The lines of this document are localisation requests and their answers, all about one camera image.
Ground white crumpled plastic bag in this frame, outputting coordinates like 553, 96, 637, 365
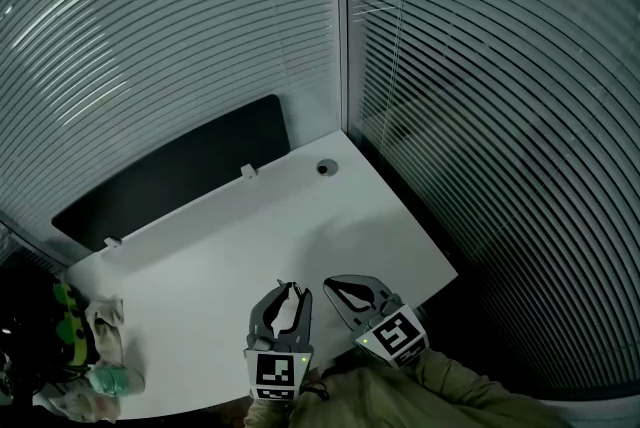
31, 389, 122, 423

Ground dark window blinds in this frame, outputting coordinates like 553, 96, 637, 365
346, 0, 640, 391

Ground wide window blinds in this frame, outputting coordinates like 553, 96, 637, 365
0, 0, 344, 265

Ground black desk partition panel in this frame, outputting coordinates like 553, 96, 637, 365
51, 94, 293, 254

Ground green black patterned bag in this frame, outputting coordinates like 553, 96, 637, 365
51, 282, 98, 368

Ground teal plastic bottle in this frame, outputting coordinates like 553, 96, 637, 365
85, 363, 147, 398

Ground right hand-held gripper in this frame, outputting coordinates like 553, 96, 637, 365
323, 274, 430, 370

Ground person's right forearm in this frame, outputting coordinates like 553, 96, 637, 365
408, 348, 549, 428

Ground beaded blind cord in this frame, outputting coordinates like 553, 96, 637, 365
378, 0, 410, 155

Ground person's olive jacket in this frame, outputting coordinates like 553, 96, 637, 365
288, 359, 576, 428

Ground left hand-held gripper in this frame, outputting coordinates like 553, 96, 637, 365
243, 284, 315, 402

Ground grey window frame post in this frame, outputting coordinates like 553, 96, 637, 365
332, 0, 352, 136

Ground person's left forearm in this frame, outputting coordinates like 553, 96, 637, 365
243, 396, 301, 428

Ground beige crumpled cloth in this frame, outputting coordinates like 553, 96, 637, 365
83, 297, 126, 366

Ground black cable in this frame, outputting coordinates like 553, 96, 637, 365
298, 364, 332, 401

